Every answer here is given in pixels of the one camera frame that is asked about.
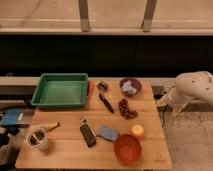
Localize red bowl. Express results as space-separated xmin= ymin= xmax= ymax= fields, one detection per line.
xmin=114 ymin=134 xmax=142 ymax=165

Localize wooden handled tool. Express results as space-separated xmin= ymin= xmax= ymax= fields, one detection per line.
xmin=35 ymin=122 xmax=60 ymax=132

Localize blue box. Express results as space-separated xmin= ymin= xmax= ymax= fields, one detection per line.
xmin=0 ymin=108 xmax=21 ymax=126

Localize purple bowl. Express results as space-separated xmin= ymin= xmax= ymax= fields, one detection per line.
xmin=119 ymin=77 xmax=142 ymax=97

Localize black rectangular block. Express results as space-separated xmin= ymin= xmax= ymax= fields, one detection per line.
xmin=80 ymin=124 xmax=96 ymax=147

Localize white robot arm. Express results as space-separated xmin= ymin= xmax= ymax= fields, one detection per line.
xmin=157 ymin=71 xmax=213 ymax=116

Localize blue sponge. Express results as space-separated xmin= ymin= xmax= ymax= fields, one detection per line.
xmin=97 ymin=125 xmax=119 ymax=142

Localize bunch of red grapes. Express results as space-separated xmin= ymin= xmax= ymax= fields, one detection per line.
xmin=118 ymin=99 xmax=138 ymax=119

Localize black dish brush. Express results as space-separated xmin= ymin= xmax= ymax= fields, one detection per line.
xmin=97 ymin=81 xmax=114 ymax=113

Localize green plastic tray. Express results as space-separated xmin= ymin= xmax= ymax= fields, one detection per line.
xmin=31 ymin=73 xmax=88 ymax=108

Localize orange apple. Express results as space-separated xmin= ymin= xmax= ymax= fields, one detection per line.
xmin=131 ymin=125 xmax=145 ymax=139

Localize white crumpled cloth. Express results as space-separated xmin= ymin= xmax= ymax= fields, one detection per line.
xmin=122 ymin=81 xmax=137 ymax=95

